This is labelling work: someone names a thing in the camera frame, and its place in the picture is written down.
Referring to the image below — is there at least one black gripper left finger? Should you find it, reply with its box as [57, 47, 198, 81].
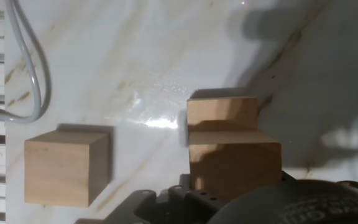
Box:
[103, 174, 229, 224]

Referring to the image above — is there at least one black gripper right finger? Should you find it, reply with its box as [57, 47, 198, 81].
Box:
[282, 170, 296, 182]

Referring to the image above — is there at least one marble pattern table mat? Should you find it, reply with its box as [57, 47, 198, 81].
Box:
[4, 0, 358, 224]

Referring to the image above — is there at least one grey power cable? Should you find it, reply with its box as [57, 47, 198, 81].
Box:
[0, 0, 52, 124]

